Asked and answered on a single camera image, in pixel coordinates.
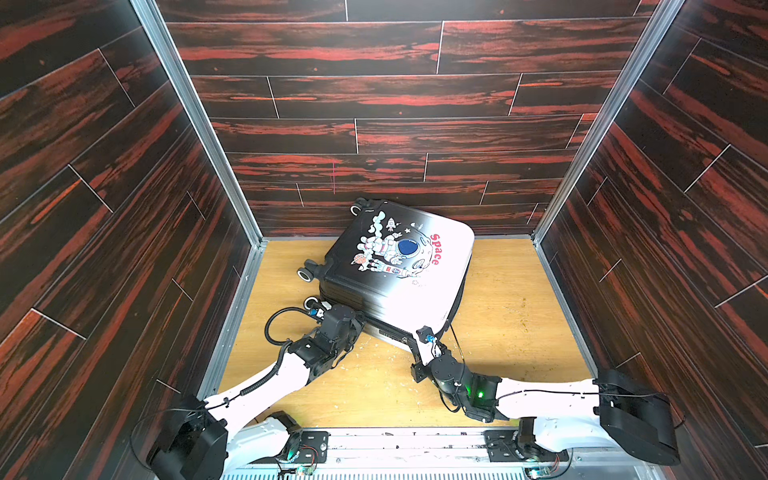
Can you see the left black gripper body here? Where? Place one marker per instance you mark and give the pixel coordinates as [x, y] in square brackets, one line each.
[353, 331]

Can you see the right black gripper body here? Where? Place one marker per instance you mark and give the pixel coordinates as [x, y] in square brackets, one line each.
[429, 358]

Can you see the black white space-print suitcase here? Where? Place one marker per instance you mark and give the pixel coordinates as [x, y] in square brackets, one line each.
[403, 268]

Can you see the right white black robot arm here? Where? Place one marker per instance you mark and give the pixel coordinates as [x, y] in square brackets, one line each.
[608, 411]

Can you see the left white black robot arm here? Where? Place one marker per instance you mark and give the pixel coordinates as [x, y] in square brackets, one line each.
[205, 439]

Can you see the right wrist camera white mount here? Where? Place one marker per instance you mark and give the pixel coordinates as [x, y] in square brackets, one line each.
[428, 345]

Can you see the front aluminium rail frame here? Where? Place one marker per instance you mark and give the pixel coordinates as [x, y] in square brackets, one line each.
[441, 453]

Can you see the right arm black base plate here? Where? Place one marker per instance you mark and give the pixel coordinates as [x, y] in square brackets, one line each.
[514, 445]

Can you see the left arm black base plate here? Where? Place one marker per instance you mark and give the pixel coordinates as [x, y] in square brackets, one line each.
[308, 447]

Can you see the right aluminium corner post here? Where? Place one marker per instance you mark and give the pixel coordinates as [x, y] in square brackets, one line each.
[648, 42]

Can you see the aluminium corner post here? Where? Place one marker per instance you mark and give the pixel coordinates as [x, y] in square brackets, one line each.
[648, 42]
[160, 38]

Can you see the left aluminium corner post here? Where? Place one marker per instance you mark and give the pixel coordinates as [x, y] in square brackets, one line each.
[160, 38]

